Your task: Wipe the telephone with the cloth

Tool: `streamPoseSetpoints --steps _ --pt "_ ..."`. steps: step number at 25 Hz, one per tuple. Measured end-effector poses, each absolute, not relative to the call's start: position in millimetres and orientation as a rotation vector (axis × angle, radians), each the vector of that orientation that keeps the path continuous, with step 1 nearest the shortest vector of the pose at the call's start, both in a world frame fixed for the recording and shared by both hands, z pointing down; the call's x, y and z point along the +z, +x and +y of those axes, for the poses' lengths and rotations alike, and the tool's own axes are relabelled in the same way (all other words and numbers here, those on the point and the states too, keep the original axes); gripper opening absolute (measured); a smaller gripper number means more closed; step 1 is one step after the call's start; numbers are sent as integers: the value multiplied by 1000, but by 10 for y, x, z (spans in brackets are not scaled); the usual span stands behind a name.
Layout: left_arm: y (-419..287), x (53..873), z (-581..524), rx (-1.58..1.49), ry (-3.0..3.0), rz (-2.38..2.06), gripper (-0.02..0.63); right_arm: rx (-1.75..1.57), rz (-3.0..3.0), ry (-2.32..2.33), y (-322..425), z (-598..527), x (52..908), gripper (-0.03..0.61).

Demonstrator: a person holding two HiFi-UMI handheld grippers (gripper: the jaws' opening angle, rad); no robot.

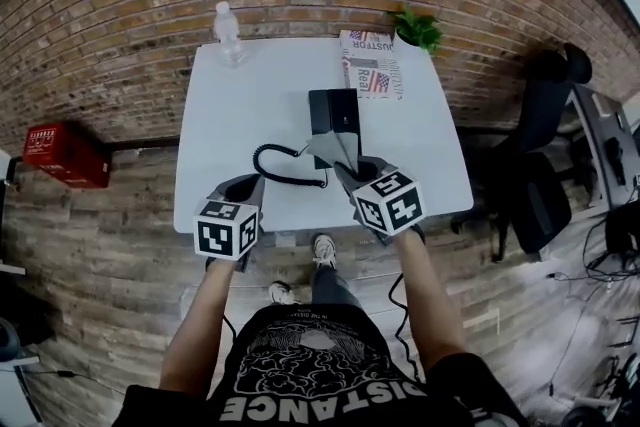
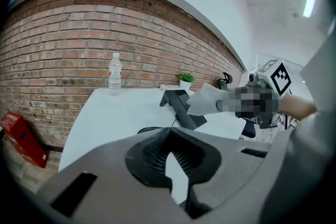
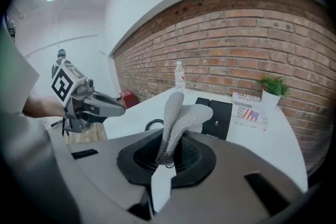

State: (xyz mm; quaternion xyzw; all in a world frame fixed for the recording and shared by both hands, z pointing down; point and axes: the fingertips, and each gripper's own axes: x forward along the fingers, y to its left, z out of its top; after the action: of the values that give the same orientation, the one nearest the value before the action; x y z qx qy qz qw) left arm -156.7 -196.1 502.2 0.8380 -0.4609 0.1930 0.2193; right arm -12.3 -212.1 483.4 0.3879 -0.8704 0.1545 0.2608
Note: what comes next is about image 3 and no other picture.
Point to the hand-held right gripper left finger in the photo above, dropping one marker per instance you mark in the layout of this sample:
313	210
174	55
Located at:
110	165

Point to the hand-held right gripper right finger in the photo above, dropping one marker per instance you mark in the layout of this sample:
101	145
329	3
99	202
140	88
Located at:
223	191

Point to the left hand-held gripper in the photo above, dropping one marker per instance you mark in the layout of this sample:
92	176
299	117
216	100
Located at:
63	84

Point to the grey cloth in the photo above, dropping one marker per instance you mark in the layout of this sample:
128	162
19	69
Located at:
173	118

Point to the person's left forearm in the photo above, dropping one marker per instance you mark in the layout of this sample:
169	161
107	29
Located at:
42	107

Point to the black box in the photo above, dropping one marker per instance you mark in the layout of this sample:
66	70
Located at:
219	118

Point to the red box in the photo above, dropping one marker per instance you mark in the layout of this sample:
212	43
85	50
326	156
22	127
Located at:
128	99

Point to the clear plastic water bottle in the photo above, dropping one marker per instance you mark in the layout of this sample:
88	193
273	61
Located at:
179	76

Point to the white flag print book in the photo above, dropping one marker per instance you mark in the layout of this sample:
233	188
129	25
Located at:
249	110

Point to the green plant in white pot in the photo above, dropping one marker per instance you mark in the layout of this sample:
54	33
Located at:
274	89

